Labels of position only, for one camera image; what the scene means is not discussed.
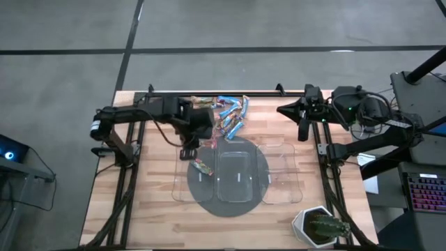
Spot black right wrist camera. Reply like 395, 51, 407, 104
298, 118, 312, 142

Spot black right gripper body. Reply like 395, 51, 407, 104
302, 84, 327, 123

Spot dark grey keyboard desk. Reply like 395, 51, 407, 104
378, 162, 446, 251

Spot grey metal side desk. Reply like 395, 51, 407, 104
0, 155, 56, 251

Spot black slanted pole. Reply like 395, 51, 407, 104
360, 144, 413, 181

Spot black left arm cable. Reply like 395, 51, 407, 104
149, 116, 191, 149

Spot black round pole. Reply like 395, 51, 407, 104
405, 45, 446, 85

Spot cactus in white pot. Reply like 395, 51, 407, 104
291, 205, 338, 249

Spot blue lit screen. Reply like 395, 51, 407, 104
420, 116, 446, 138

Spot red green granola bar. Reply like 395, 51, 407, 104
189, 158, 215, 176

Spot grey equipment cabinet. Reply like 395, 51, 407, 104
390, 71, 446, 167

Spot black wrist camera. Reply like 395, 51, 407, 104
178, 147, 199, 162
298, 118, 312, 142

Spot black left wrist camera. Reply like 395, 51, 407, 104
178, 147, 199, 162

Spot brown oat granola bar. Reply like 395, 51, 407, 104
190, 96, 215, 105

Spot blue brown chewy granola bar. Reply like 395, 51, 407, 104
194, 101, 226, 110
217, 95, 242, 105

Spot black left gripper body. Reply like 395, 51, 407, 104
187, 107, 216, 141

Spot black computer tower blue lights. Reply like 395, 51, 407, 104
0, 134, 31, 164

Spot orange brown granola bar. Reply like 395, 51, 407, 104
218, 112, 245, 130

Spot backlit computer keyboard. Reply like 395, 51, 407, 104
405, 172, 446, 214

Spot round grey woven placemat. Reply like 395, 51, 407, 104
186, 135, 271, 218

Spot black floor cable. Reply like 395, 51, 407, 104
0, 145, 59, 213

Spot blue white granola bar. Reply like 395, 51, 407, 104
241, 94, 251, 120

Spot green cactus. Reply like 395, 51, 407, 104
308, 213, 351, 241

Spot white paper sheet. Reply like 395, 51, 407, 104
355, 152, 380, 195

